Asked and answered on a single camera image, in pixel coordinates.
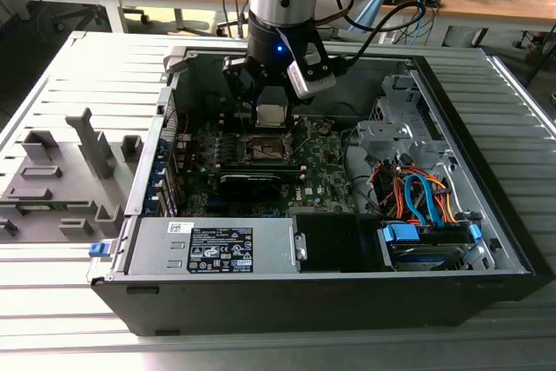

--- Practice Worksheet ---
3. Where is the orange wire bundle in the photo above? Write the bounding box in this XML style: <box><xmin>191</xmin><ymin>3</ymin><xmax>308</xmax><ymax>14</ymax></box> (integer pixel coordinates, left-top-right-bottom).
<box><xmin>375</xmin><ymin>162</ymin><xmax>460</xmax><ymax>227</ymax></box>

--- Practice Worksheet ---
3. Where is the wire locking lever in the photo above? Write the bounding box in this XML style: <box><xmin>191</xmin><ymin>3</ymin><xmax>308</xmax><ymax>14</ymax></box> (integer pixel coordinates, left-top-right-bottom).
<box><xmin>284</xmin><ymin>115</ymin><xmax>312</xmax><ymax>158</ymax></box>

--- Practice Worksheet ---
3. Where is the grey case release latch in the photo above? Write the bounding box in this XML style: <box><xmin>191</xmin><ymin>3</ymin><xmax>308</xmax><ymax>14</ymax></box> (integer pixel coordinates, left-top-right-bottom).
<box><xmin>162</xmin><ymin>45</ymin><xmax>195</xmax><ymax>85</ymax></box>

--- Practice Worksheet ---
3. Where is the silver Intel CPU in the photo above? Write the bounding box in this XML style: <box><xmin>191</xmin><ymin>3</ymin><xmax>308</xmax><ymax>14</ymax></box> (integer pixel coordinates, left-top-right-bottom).
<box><xmin>255</xmin><ymin>103</ymin><xmax>291</xmax><ymax>129</ymax></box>

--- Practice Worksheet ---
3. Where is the hard disk in blue carrier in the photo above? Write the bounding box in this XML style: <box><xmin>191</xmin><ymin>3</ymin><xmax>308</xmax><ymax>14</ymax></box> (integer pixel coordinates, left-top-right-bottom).
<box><xmin>376</xmin><ymin>220</ymin><xmax>484</xmax><ymax>273</ymax></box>

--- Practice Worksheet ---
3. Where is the black graphics card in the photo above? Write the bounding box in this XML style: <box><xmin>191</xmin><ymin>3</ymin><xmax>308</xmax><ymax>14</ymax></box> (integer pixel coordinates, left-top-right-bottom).
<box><xmin>218</xmin><ymin>172</ymin><xmax>283</xmax><ymax>203</ymax></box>

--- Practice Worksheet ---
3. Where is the green RAM stick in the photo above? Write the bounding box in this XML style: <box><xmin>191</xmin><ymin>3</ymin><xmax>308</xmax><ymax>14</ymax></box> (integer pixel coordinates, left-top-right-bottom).
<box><xmin>15</xmin><ymin>200</ymin><xmax>90</xmax><ymax>212</ymax></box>

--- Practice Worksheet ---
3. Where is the metal drive cage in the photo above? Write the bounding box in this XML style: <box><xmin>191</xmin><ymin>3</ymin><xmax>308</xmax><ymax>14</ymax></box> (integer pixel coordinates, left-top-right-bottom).
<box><xmin>347</xmin><ymin>74</ymin><xmax>457</xmax><ymax>172</ymax></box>

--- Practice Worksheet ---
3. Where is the black PC case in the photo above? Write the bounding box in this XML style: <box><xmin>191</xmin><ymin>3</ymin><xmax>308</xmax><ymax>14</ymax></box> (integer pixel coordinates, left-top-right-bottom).
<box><xmin>89</xmin><ymin>47</ymin><xmax>549</xmax><ymax>337</ymax></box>

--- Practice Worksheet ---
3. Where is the black camera cable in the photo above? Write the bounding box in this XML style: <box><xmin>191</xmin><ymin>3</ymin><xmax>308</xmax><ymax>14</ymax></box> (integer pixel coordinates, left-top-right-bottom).
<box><xmin>323</xmin><ymin>0</ymin><xmax>431</xmax><ymax>76</ymax></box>

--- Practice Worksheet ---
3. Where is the grey power supply unit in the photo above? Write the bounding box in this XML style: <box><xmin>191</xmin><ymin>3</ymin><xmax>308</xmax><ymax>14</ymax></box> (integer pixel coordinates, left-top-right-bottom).
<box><xmin>124</xmin><ymin>216</ymin><xmax>301</xmax><ymax>277</ymax></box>

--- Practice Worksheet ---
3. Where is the CPU socket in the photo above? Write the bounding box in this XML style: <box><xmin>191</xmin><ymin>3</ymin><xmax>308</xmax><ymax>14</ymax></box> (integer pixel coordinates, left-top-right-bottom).
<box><xmin>241</xmin><ymin>132</ymin><xmax>295</xmax><ymax>163</ymax></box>

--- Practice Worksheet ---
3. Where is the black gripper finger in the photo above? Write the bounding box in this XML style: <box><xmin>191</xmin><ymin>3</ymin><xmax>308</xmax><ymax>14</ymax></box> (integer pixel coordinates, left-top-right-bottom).
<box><xmin>282</xmin><ymin>83</ymin><xmax>308</xmax><ymax>129</ymax></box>
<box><xmin>222</xmin><ymin>55</ymin><xmax>262</xmax><ymax>126</ymax></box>

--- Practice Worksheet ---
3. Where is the green motherboard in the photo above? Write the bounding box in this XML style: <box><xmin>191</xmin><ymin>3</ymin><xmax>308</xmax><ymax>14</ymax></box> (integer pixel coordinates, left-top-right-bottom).
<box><xmin>173</xmin><ymin>116</ymin><xmax>361</xmax><ymax>220</ymax></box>

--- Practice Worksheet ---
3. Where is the long black cable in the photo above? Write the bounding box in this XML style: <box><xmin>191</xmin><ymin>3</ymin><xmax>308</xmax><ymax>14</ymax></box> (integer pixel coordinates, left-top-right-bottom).
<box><xmin>342</xmin><ymin>127</ymin><xmax>381</xmax><ymax>218</ymax></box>

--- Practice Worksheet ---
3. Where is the blue flat wire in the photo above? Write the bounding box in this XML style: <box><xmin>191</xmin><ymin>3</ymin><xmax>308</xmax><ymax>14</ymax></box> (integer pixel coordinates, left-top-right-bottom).
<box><xmin>402</xmin><ymin>173</ymin><xmax>442</xmax><ymax>229</ymax></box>

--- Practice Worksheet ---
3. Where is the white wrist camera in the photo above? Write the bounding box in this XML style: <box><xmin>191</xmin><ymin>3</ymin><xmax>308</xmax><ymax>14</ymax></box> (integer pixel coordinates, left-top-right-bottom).
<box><xmin>286</xmin><ymin>57</ymin><xmax>339</xmax><ymax>101</ymax></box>

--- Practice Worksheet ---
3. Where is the grey parts rack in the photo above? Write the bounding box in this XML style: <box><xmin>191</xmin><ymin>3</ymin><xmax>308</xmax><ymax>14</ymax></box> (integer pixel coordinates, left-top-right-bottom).
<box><xmin>0</xmin><ymin>106</ymin><xmax>144</xmax><ymax>245</ymax></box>

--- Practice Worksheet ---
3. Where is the blue hanging cable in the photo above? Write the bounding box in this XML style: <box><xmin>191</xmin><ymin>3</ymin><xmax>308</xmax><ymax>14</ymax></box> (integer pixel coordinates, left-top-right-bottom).
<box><xmin>412</xmin><ymin>0</ymin><xmax>437</xmax><ymax>44</ymax></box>

